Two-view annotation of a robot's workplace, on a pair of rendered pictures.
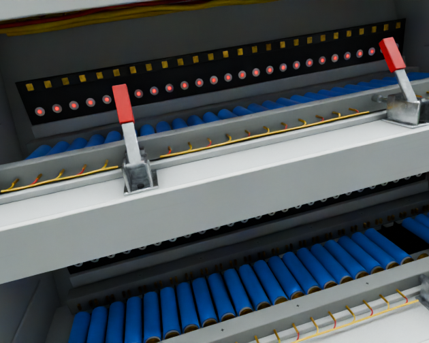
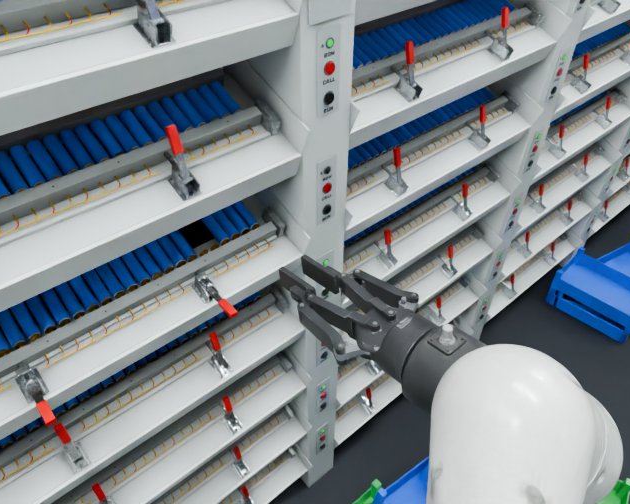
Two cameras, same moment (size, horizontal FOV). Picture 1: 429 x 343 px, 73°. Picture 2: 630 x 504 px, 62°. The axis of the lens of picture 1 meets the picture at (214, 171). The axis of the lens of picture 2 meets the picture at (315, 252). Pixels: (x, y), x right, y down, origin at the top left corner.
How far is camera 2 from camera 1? 0.48 m
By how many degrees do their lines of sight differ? 48
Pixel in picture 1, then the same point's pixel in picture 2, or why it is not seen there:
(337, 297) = (135, 300)
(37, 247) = not seen: outside the picture
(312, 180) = (109, 251)
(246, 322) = (66, 332)
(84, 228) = not seen: outside the picture
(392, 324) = (172, 308)
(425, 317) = (193, 299)
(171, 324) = (0, 344)
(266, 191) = (74, 267)
